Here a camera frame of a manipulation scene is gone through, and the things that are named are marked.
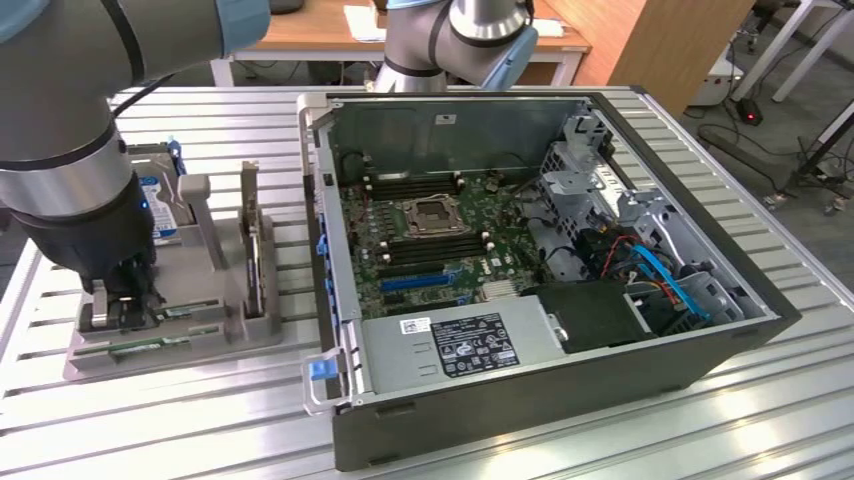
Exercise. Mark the blue case latch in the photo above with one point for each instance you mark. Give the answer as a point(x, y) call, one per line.
point(322, 370)

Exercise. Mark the black power strip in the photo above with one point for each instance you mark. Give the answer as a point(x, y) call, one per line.
point(749, 112)

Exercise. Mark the blue expansion slot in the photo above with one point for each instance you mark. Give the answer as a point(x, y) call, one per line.
point(414, 283)

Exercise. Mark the black expansion slot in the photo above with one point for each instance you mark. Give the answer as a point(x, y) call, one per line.
point(407, 271)

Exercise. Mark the CPU socket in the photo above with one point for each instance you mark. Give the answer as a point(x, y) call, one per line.
point(430, 214)

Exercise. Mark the white device box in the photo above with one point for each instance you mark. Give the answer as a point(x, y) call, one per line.
point(717, 75)

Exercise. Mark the black RAM slot bank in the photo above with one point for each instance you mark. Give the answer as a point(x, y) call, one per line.
point(414, 187)

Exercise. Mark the small silver heatsink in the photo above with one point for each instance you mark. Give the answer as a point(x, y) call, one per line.
point(500, 290)

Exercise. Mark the hard disk blue label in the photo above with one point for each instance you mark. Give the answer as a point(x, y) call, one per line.
point(163, 210)

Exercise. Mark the metal drive cage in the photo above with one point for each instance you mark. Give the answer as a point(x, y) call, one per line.
point(567, 195)

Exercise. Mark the green motherboard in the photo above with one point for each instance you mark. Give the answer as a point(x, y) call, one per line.
point(510, 235)

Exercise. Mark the black wheeled stand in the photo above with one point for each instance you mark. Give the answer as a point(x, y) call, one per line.
point(810, 176)

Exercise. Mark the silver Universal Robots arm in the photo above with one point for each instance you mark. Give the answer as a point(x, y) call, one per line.
point(67, 50)

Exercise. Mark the wooden desk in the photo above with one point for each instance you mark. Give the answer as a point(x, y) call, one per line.
point(314, 35)

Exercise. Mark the black computer mouse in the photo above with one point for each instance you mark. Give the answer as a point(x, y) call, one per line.
point(287, 6)

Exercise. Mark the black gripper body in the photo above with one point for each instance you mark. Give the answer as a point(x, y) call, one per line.
point(87, 240)

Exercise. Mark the graphics card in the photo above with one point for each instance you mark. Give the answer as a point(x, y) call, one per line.
point(252, 250)

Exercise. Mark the grey parts rack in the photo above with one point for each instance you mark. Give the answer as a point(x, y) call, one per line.
point(200, 285)

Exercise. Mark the metal disk bay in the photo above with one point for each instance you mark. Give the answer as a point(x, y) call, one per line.
point(707, 295)

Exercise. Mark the white papers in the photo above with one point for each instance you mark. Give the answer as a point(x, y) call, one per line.
point(363, 25)

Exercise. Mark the grey power supply unit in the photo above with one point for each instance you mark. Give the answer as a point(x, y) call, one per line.
point(400, 360)

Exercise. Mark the white table frame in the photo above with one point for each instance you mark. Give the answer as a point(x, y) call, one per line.
point(814, 55)

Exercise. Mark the black open PC case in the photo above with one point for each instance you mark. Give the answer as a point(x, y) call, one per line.
point(534, 410)

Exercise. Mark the wooden cabinet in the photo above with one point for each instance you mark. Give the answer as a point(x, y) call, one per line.
point(667, 40)

